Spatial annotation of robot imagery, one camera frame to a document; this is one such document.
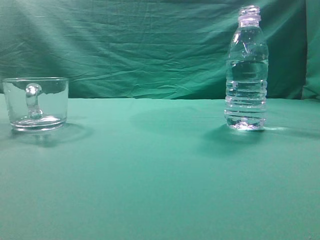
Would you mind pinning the green table cloth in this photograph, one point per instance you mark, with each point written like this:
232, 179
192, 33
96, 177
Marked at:
156, 169

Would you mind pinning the green backdrop cloth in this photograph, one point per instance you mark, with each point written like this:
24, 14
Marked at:
159, 49

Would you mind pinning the clear plastic water bottle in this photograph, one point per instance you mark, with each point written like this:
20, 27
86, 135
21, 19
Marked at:
247, 67

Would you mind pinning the clear glass mug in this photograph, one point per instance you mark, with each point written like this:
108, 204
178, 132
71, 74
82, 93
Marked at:
36, 103

